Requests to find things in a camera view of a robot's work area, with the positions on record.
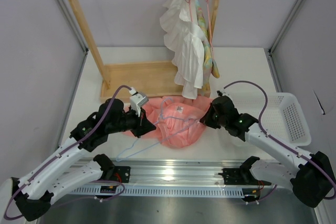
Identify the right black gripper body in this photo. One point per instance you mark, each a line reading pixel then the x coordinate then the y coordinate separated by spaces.
pixel 212 120

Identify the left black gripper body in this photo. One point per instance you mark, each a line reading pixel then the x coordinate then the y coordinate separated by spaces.
pixel 128 121

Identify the pink pleated skirt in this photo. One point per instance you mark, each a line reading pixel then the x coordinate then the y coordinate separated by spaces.
pixel 178 129

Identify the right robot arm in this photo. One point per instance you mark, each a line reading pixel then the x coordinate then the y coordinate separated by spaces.
pixel 309 176

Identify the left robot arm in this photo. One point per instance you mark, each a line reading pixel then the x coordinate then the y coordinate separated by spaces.
pixel 35 193

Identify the pink hanger with floral garment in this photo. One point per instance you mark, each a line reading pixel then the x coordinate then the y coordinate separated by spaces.
pixel 211 15

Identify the pastel floral garment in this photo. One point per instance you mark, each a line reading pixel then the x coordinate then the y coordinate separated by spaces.
pixel 209 65

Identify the wooden clothes rack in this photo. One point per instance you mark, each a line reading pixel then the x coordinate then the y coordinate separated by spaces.
pixel 155 78

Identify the white plastic basket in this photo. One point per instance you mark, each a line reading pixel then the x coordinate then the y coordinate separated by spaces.
pixel 283 117

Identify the white ruffled garment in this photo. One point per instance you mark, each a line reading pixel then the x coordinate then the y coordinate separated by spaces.
pixel 185 38

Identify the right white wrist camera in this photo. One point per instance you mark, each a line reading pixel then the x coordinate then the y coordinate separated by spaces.
pixel 223 93

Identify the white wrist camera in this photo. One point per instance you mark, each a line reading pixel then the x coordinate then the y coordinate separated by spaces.
pixel 137 100
pixel 223 93

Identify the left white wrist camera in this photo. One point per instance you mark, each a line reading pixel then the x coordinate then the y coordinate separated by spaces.
pixel 137 100

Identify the aluminium mounting rail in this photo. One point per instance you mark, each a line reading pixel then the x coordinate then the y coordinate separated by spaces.
pixel 177 173

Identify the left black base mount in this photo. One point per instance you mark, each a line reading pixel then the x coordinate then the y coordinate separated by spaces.
pixel 118 173

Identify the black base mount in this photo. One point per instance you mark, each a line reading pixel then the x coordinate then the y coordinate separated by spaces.
pixel 118 173
pixel 239 176

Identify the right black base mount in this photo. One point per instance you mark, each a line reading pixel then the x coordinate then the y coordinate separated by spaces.
pixel 239 176

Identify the slotted cable duct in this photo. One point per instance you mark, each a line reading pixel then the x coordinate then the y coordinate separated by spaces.
pixel 162 191

